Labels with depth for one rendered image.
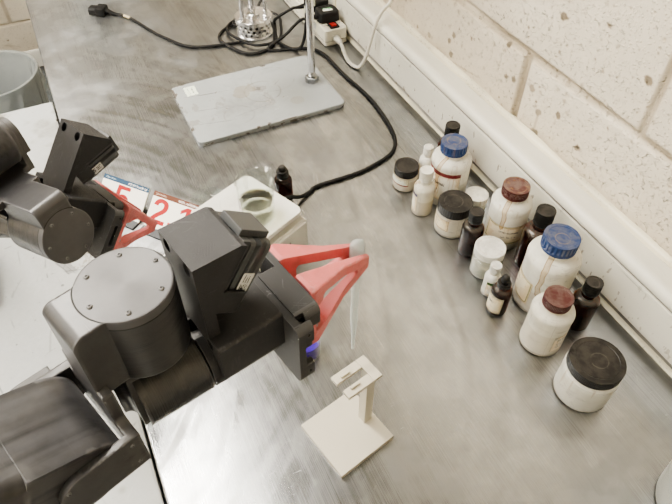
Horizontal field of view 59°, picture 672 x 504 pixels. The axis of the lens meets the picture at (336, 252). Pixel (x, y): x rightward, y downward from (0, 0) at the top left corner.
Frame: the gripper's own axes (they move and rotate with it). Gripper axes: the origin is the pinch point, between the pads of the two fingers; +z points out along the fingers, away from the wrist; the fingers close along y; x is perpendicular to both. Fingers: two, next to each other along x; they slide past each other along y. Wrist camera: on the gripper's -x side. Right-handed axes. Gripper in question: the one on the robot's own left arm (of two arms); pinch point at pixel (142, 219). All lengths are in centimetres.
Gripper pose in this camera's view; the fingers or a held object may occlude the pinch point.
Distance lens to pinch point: 82.6
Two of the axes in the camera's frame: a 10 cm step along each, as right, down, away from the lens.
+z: 5.0, 0.0, 8.6
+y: -7.5, -4.9, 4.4
